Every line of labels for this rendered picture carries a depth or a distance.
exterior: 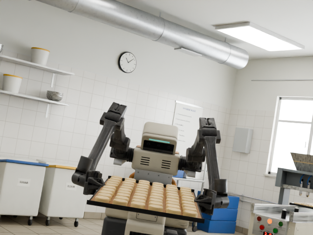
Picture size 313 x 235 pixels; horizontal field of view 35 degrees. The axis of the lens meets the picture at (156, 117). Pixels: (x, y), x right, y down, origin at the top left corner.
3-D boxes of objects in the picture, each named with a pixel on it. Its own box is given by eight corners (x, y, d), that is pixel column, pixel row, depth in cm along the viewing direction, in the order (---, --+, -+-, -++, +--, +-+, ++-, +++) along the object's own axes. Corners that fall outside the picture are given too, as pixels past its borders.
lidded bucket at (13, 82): (15, 94, 632) (18, 78, 634) (23, 94, 614) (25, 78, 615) (-3, 90, 618) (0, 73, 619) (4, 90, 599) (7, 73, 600)
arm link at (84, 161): (92, 187, 221) (75, 181, 222) (100, 162, 223) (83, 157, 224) (87, 185, 209) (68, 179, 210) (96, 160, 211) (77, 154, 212)
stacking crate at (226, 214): (219, 216, 835) (220, 204, 836) (236, 221, 804) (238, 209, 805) (193, 214, 798) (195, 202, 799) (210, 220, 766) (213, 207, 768)
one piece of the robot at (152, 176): (125, 203, 290) (131, 167, 291) (171, 211, 290) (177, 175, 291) (123, 207, 274) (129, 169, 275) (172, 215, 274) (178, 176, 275)
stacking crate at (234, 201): (220, 204, 837) (221, 192, 838) (238, 209, 806) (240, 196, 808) (195, 202, 798) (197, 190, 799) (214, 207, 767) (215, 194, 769)
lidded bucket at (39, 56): (42, 67, 654) (44, 51, 655) (50, 67, 635) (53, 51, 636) (25, 63, 639) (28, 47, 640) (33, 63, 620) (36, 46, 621)
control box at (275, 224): (254, 233, 338) (256, 213, 339) (286, 242, 322) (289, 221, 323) (251, 233, 335) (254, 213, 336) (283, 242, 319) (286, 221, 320)
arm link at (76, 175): (78, 185, 217) (68, 182, 213) (83, 170, 218) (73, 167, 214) (87, 188, 212) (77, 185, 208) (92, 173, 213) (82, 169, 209)
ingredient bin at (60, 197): (44, 227, 599) (56, 164, 603) (25, 216, 650) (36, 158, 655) (84, 228, 630) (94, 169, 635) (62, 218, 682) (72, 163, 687)
